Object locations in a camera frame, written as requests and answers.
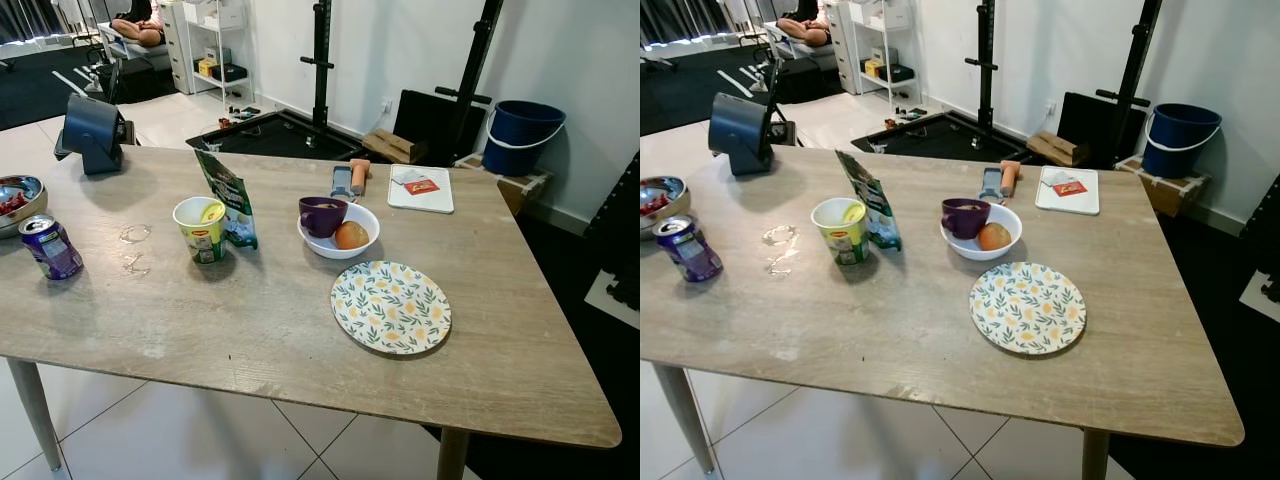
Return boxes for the purple cup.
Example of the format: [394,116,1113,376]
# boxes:
[299,196,350,239]
[941,198,991,241]

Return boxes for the floral patterned plate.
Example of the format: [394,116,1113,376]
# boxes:
[968,262,1087,356]
[330,261,452,356]

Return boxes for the blue plastic bucket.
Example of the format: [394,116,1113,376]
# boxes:
[483,100,567,178]
[1142,103,1223,179]

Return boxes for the reclining person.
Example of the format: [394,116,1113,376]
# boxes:
[775,0,831,48]
[108,0,166,49]

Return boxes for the green snack bag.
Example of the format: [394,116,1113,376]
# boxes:
[193,148,259,251]
[835,150,903,253]

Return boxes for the white shelf unit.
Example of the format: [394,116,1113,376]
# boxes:
[828,0,916,101]
[160,0,253,101]

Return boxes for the white cutting board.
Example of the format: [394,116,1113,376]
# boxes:
[1035,166,1101,216]
[387,164,456,215]

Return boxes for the black folding chair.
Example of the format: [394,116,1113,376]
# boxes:
[88,58,136,141]
[765,58,803,147]

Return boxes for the white foam mat piece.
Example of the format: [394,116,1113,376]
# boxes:
[1238,268,1280,323]
[583,268,641,329]

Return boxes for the wooden crate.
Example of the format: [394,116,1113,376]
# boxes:
[1115,157,1211,218]
[455,155,553,216]

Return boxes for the black squat rack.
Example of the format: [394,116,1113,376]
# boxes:
[850,0,1166,166]
[190,0,506,166]

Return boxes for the yellow instant noodle cup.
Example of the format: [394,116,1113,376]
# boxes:
[173,196,228,265]
[811,197,868,267]

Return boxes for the orange-handled peeler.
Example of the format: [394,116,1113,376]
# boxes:
[330,158,372,204]
[978,160,1022,206]

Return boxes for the white ceramic bowl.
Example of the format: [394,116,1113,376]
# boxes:
[940,202,1024,262]
[298,200,382,261]

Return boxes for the black gym rug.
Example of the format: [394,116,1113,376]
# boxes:
[0,45,161,131]
[640,45,801,136]

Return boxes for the purple soda can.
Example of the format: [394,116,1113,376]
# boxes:
[652,214,723,284]
[18,213,84,282]

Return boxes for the stainless steel bowl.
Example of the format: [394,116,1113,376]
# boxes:
[640,176,691,241]
[0,175,47,239]

